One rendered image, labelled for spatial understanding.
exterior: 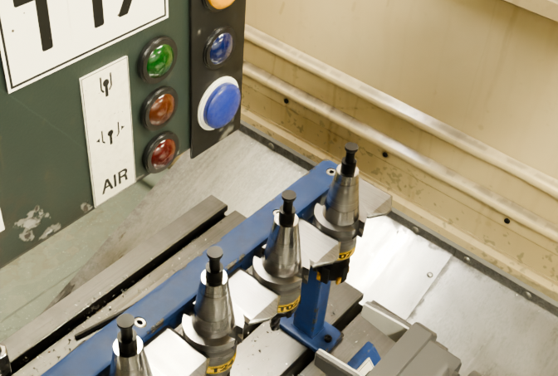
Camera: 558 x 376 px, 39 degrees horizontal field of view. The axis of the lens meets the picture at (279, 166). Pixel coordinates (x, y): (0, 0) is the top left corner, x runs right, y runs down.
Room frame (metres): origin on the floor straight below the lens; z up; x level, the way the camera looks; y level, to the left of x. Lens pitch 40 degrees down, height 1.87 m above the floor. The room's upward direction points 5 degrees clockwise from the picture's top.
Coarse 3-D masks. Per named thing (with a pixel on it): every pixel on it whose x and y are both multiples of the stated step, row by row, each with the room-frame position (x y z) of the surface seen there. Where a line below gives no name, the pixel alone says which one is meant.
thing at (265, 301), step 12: (228, 276) 0.57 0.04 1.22; (240, 276) 0.57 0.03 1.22; (252, 276) 0.58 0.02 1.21; (240, 288) 0.56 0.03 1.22; (252, 288) 0.56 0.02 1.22; (264, 288) 0.56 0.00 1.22; (240, 300) 0.54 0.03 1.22; (252, 300) 0.54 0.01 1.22; (264, 300) 0.54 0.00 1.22; (276, 300) 0.54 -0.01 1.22; (252, 312) 0.52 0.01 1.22; (264, 312) 0.53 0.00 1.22; (276, 312) 0.53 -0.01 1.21; (252, 324) 0.51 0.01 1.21
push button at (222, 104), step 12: (228, 84) 0.39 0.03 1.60; (216, 96) 0.38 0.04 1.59; (228, 96) 0.39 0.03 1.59; (240, 96) 0.40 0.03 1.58; (204, 108) 0.38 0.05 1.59; (216, 108) 0.38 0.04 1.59; (228, 108) 0.39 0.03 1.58; (204, 120) 0.38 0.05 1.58; (216, 120) 0.38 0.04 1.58; (228, 120) 0.39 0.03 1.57
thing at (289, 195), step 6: (282, 192) 0.59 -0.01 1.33; (288, 192) 0.59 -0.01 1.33; (294, 192) 0.59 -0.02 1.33; (282, 198) 0.59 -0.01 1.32; (288, 198) 0.58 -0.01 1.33; (294, 198) 0.59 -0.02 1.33; (288, 204) 0.59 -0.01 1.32; (282, 210) 0.59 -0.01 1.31; (288, 210) 0.59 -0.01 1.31; (294, 210) 0.59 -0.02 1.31; (282, 216) 0.58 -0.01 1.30; (288, 216) 0.58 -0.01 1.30; (294, 216) 0.59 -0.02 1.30; (282, 222) 0.58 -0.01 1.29; (288, 222) 0.58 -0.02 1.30
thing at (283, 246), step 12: (276, 216) 0.59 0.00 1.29; (276, 228) 0.58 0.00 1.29; (288, 228) 0.58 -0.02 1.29; (276, 240) 0.58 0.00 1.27; (288, 240) 0.58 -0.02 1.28; (264, 252) 0.59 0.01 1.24; (276, 252) 0.57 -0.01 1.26; (288, 252) 0.57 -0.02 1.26; (300, 252) 0.59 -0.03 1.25; (264, 264) 0.58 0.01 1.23; (276, 264) 0.57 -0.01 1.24; (288, 264) 0.57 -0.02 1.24; (300, 264) 0.58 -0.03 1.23; (276, 276) 0.57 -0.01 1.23; (288, 276) 0.57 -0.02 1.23
